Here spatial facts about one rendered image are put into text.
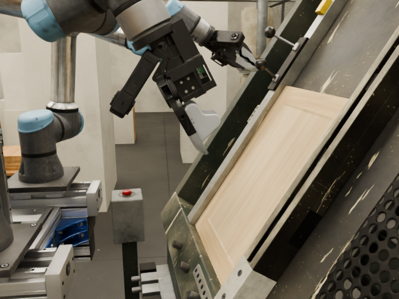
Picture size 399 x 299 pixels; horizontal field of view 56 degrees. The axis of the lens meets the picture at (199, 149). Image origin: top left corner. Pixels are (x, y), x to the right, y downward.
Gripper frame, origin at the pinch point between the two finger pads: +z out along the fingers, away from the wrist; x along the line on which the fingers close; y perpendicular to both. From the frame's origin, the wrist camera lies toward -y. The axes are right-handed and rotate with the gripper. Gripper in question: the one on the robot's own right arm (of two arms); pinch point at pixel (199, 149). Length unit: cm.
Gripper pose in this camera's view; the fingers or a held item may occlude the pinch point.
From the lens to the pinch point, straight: 62.9
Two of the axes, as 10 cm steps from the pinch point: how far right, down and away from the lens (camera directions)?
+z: 4.6, 8.4, 2.7
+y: 8.8, -4.7, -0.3
